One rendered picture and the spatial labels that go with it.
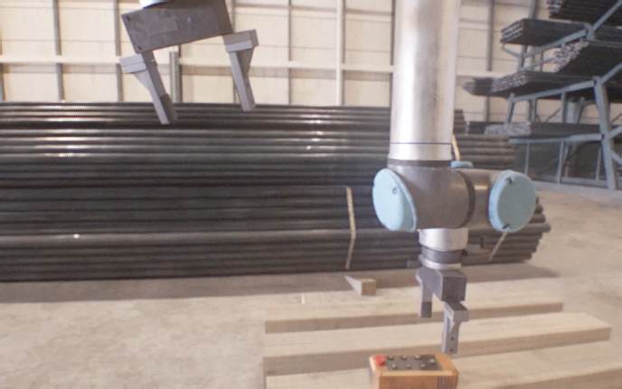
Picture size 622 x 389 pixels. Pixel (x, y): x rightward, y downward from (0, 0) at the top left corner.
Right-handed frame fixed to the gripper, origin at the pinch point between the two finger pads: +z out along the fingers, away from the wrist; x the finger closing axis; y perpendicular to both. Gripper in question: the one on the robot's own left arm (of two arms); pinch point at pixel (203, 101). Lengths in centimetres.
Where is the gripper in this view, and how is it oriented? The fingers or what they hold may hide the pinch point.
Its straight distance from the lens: 51.2
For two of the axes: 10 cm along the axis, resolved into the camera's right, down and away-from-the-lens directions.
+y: 1.2, -5.1, 8.5
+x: -9.8, 0.9, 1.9
